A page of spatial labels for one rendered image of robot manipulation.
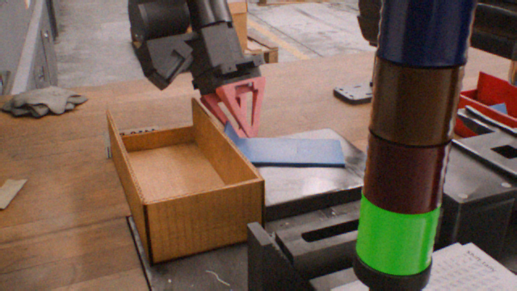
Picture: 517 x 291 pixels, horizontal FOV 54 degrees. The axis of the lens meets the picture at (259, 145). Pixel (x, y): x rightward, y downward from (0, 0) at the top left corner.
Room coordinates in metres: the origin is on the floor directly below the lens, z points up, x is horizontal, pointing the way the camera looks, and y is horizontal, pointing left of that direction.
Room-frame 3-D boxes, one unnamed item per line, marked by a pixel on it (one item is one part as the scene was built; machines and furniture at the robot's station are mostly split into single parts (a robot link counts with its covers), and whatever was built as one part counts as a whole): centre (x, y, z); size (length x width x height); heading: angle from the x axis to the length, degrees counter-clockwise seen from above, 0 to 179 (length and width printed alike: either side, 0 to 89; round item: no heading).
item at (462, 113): (0.55, -0.26, 0.98); 0.07 x 0.02 x 0.01; 23
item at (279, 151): (0.59, -0.03, 0.93); 0.15 x 0.07 x 0.03; 87
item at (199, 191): (0.52, 0.10, 0.93); 0.25 x 0.13 x 0.08; 23
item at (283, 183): (0.57, -0.06, 0.91); 0.17 x 0.16 x 0.02; 113
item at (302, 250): (0.35, -0.09, 0.95); 0.15 x 0.03 x 0.10; 113
